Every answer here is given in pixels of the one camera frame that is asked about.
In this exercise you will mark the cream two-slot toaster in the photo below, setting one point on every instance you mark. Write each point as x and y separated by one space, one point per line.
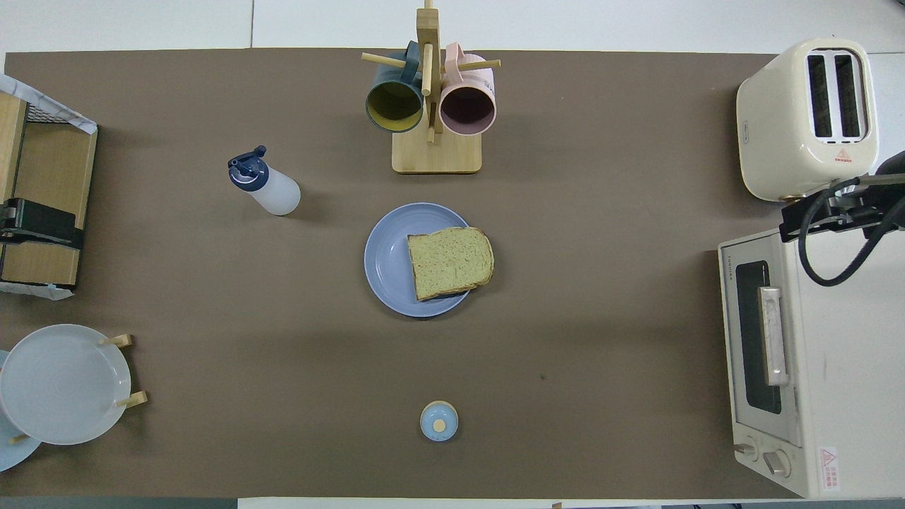
774 120

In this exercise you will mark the dark teal mug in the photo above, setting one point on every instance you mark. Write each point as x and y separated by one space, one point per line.
394 106

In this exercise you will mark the wooden shelf unit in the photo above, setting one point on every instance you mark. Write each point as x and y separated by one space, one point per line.
53 170

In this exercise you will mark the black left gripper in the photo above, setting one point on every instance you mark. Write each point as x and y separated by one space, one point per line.
7 219

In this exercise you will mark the blue dinner plate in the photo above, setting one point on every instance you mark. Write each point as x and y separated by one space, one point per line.
387 261

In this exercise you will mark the grey plate in rack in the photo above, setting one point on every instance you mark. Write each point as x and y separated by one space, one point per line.
63 385

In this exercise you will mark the brown table mat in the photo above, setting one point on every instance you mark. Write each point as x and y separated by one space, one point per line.
601 353

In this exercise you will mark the white toaster oven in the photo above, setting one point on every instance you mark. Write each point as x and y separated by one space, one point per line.
848 367

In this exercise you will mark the light blue plate in rack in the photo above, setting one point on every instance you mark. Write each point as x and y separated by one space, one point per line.
10 456

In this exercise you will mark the pink ribbed mug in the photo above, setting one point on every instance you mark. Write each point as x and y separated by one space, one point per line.
466 109

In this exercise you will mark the translucent squeeze bottle blue cap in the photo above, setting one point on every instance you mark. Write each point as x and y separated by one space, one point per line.
276 191

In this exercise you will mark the wooden mug tree stand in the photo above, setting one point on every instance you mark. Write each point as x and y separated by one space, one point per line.
437 155

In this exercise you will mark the slice of toasted bread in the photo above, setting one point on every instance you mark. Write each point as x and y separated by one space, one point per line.
449 261

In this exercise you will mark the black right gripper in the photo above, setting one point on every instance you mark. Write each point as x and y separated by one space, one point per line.
866 208

